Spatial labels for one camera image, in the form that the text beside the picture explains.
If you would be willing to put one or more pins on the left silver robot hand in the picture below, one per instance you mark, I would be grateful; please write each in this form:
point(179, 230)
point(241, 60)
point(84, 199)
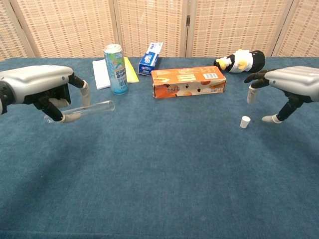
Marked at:
point(37, 79)

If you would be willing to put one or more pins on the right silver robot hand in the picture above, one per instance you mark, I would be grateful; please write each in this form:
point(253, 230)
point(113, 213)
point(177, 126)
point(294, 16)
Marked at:
point(296, 79)

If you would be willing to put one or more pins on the small white cap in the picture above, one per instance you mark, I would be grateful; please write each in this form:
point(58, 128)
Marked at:
point(245, 122)

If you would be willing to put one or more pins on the clear glass test tube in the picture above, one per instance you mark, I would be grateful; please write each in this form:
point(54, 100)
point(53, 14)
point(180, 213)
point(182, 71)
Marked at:
point(99, 107)

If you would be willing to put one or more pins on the penguin plush toy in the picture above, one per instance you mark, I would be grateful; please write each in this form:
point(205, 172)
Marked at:
point(256, 59)

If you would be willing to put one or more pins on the woven bamboo folding screen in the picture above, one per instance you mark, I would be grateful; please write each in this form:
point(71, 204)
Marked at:
point(67, 25)

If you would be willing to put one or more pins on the teal drink can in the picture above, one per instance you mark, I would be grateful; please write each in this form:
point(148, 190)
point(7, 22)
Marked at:
point(117, 72)

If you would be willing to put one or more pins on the orange cracker box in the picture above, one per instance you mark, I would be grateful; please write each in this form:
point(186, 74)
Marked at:
point(187, 82)

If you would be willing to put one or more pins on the blue white toothpaste box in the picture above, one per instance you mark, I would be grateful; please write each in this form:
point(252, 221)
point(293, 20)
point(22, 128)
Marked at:
point(148, 62)

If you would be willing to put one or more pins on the blue tablecloth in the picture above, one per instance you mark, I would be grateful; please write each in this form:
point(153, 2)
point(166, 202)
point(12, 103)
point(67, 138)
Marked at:
point(159, 174)

